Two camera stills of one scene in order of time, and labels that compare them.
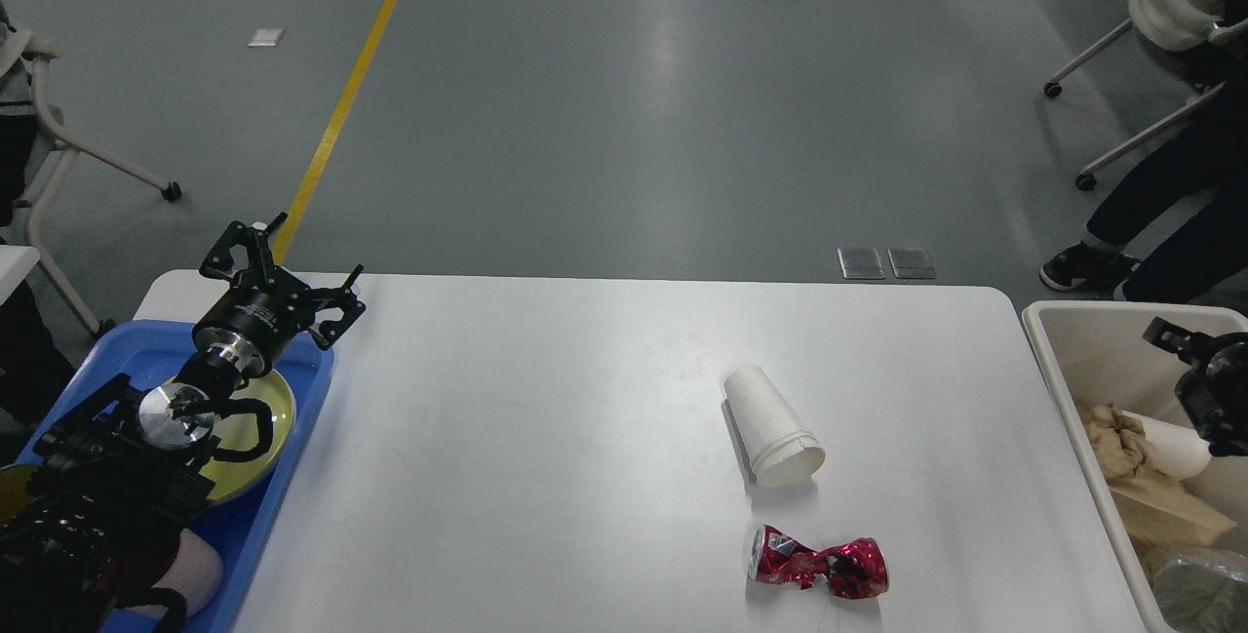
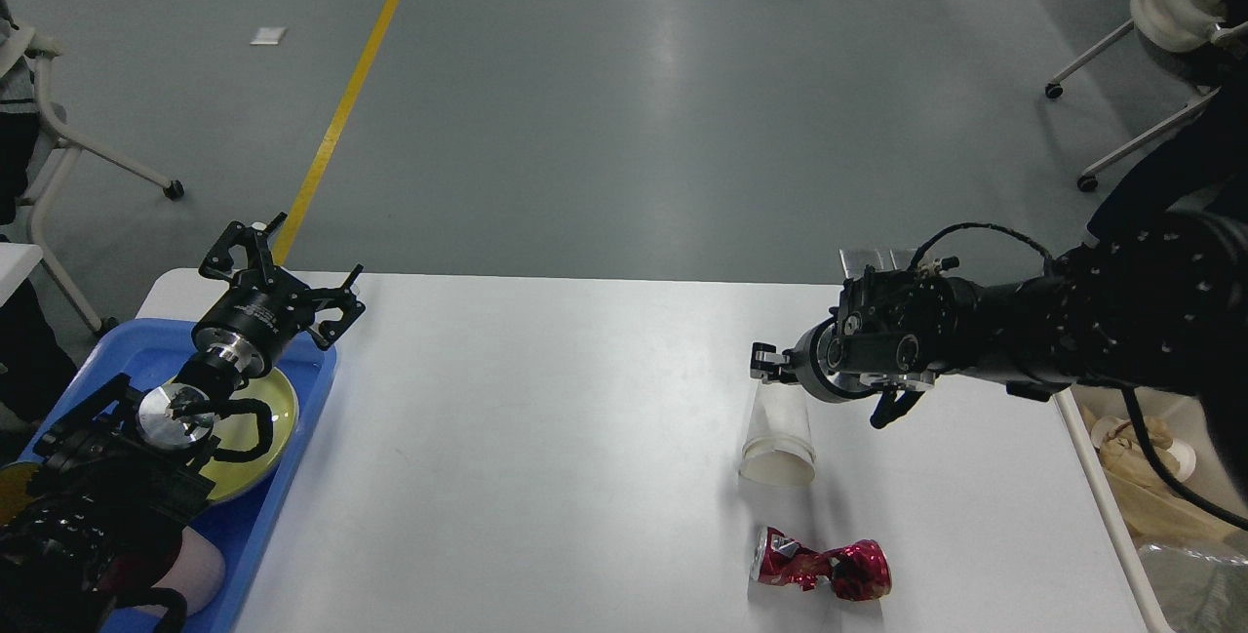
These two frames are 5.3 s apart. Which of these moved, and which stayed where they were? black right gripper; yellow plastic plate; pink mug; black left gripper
Moved: black right gripper
Stayed: yellow plastic plate; pink mug; black left gripper
